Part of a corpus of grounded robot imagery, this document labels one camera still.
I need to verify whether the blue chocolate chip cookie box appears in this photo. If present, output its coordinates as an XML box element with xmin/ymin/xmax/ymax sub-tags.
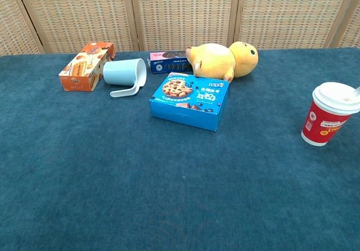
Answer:
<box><xmin>149</xmin><ymin>71</ymin><xmax>230</xmax><ymax>132</ymax></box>

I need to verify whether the woven bamboo folding screen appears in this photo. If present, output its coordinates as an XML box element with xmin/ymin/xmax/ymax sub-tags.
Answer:
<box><xmin>0</xmin><ymin>0</ymin><xmax>360</xmax><ymax>56</ymax></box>

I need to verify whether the red paper cup white lid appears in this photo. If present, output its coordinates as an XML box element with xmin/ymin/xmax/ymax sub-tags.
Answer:
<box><xmin>300</xmin><ymin>82</ymin><xmax>360</xmax><ymax>147</ymax></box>

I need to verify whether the blue felt table cover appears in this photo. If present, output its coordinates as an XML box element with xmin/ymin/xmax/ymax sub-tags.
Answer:
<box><xmin>0</xmin><ymin>47</ymin><xmax>360</xmax><ymax>251</ymax></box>

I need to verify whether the orange biscuit stick box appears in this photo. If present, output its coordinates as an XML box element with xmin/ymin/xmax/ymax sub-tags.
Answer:
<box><xmin>58</xmin><ymin>41</ymin><xmax>116</xmax><ymax>92</ymax></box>

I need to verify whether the yellow plush toy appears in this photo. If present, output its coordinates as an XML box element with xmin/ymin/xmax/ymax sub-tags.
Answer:
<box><xmin>185</xmin><ymin>41</ymin><xmax>259</xmax><ymax>83</ymax></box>

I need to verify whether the light blue plastic mug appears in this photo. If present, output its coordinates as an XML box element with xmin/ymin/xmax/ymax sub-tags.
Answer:
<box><xmin>102</xmin><ymin>58</ymin><xmax>147</xmax><ymax>98</ymax></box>

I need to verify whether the blue pink sandwich cookie box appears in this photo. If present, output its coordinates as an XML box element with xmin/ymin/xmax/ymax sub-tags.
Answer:
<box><xmin>149</xmin><ymin>50</ymin><xmax>195</xmax><ymax>75</ymax></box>

